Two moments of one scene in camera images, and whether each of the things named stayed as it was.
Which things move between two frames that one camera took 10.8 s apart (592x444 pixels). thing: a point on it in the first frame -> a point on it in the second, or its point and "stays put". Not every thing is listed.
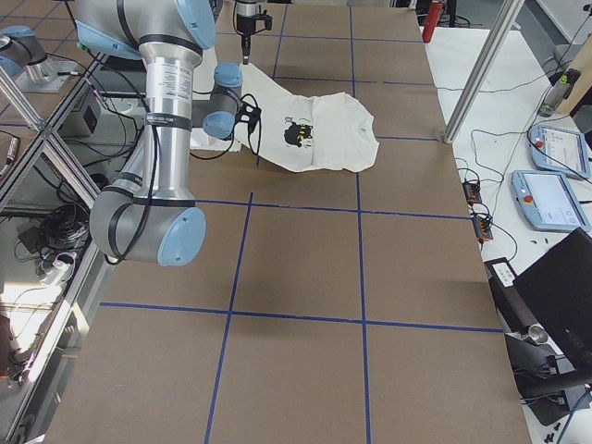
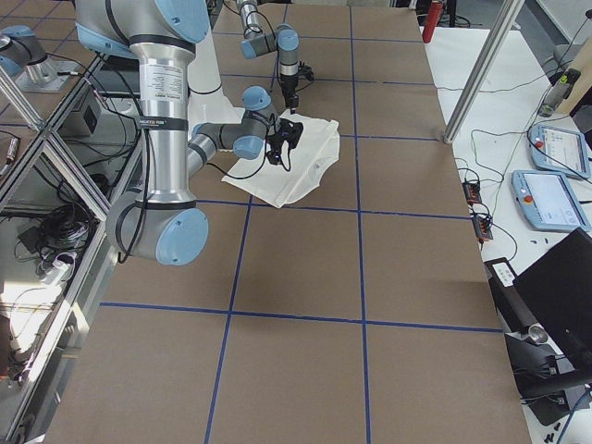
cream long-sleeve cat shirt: [318, 133] -> [299, 154]
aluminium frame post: [484, 67] stays put
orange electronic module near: [483, 228] stays put
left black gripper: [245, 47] -> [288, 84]
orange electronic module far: [471, 190] stays put
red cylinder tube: [435, 11] stays put
